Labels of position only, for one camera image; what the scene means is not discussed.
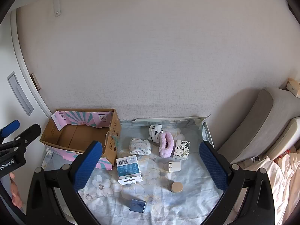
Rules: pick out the white bedding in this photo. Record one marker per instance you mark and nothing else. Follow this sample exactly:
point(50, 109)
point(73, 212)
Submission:
point(281, 187)

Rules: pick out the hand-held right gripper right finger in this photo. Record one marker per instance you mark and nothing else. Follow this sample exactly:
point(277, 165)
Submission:
point(213, 166)

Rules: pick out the pale blue floral blanket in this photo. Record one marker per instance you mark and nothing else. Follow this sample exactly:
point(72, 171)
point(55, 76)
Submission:
point(161, 206)

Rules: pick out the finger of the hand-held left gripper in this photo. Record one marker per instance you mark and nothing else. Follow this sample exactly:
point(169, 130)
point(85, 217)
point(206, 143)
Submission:
point(29, 133)
point(10, 127)

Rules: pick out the brown door hinge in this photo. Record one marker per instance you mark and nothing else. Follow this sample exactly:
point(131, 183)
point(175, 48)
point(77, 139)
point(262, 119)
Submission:
point(36, 82)

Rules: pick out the beige tissue box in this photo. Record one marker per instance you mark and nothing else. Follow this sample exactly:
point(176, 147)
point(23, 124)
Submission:
point(293, 87)

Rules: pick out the person's left hand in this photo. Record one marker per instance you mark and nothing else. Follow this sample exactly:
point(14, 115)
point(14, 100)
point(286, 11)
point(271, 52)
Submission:
point(16, 192)

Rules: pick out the white teal barcode box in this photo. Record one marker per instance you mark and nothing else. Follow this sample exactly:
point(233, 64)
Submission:
point(129, 168)

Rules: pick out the pink fluffy sock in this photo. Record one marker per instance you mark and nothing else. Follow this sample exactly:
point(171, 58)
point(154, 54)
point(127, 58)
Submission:
point(166, 147)

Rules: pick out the grey headboard cushion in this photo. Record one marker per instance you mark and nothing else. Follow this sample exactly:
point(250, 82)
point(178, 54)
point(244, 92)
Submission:
point(253, 126)

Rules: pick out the round beige lidded jar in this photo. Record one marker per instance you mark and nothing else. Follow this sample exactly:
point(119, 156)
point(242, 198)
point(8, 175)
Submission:
point(176, 187)

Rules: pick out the red patterned cloth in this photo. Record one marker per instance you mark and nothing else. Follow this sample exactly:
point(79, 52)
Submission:
point(291, 151)

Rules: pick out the white black-spotted sock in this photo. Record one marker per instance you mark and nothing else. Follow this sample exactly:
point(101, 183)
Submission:
point(155, 132)

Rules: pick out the white floral tissue packet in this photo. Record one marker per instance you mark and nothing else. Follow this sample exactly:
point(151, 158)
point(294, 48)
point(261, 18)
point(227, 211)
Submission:
point(181, 149)

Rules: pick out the cream cushion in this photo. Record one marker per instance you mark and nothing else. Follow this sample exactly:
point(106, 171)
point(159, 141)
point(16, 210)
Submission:
point(286, 136)

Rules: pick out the small blue box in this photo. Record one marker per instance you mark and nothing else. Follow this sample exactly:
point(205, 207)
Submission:
point(137, 205)

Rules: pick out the cardboard box with pink flaps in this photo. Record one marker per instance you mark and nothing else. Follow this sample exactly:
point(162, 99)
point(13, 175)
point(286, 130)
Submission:
point(70, 136)

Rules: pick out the white charger plug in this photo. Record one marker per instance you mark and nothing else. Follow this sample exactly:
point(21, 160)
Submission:
point(174, 167)

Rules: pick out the patterned white cloth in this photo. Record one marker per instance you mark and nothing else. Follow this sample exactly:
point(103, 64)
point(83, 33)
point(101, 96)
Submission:
point(140, 146)

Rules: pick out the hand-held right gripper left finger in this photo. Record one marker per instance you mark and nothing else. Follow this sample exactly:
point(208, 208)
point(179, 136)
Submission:
point(88, 166)

